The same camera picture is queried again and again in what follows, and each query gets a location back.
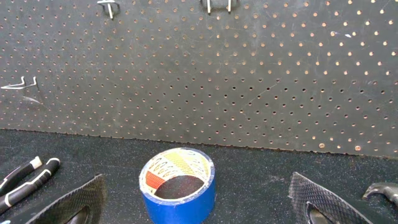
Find metal hook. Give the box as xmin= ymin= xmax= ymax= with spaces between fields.
xmin=96 ymin=0 xmax=121 ymax=20
xmin=0 ymin=76 xmax=38 ymax=91
xmin=201 ymin=0 xmax=238 ymax=15

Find roll of blue tape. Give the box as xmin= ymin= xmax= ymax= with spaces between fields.
xmin=139 ymin=147 xmax=216 ymax=224

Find black pegboard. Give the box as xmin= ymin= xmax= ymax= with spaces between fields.
xmin=0 ymin=0 xmax=398 ymax=159

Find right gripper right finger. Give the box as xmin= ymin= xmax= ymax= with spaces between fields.
xmin=288 ymin=171 xmax=374 ymax=224

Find black and white pliers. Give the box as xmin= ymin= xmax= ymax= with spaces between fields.
xmin=0 ymin=156 xmax=62 ymax=215

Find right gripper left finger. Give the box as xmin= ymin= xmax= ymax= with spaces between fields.
xmin=24 ymin=174 xmax=108 ymax=224

